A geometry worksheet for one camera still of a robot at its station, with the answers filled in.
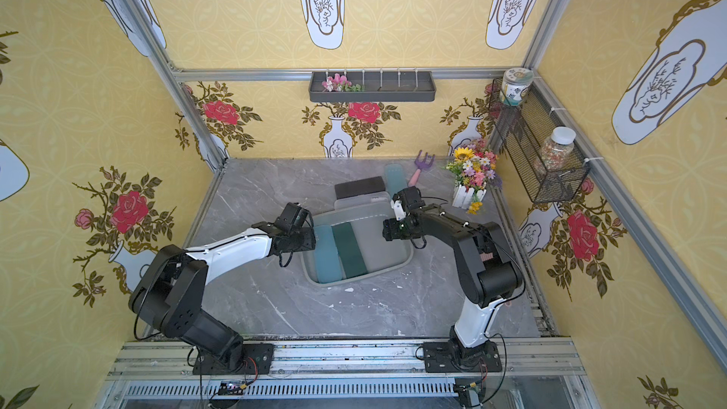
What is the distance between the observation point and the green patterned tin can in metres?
0.86

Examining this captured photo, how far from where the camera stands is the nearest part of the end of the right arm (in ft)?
2.31

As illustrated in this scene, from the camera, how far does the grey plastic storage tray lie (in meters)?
0.87
